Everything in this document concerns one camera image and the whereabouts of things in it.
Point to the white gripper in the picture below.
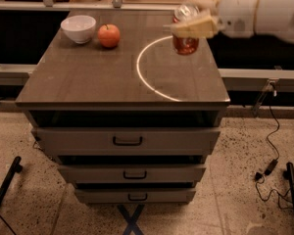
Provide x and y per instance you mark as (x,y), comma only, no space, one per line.
(237,14)

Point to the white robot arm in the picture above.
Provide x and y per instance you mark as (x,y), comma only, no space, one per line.
(273,17)

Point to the red apple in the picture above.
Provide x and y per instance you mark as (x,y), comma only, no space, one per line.
(109,35)

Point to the white ceramic bowl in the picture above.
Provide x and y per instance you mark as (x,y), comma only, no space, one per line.
(80,29)

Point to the grey drawer cabinet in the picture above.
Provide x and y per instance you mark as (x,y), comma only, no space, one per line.
(141,83)

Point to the middle grey drawer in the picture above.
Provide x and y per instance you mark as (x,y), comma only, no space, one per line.
(132,173)

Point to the grey drawer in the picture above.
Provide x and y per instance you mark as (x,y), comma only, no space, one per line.
(121,141)
(134,195)
(132,173)

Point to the top grey drawer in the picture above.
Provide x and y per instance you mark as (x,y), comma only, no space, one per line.
(121,141)

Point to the bottom grey drawer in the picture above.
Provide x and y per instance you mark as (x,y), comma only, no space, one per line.
(134,195)

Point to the blue tape cross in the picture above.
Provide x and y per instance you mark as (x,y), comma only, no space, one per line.
(131,219)

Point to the black left stand leg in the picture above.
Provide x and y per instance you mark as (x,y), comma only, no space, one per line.
(15,167)

